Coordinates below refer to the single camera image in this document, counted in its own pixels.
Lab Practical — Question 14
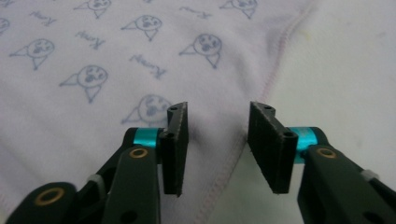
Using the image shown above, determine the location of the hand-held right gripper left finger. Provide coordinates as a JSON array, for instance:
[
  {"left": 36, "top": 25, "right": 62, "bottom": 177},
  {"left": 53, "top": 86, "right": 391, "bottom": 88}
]
[{"left": 124, "top": 102, "right": 190, "bottom": 198}]

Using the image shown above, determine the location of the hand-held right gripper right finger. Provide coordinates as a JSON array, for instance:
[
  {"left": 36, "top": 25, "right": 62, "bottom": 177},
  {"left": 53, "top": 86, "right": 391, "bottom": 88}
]
[{"left": 247, "top": 101, "right": 330, "bottom": 194}]

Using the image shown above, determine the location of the lilac printed towel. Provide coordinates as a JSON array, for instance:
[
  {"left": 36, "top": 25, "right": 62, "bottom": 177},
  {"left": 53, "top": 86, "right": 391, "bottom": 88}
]
[{"left": 0, "top": 0, "right": 316, "bottom": 224}]

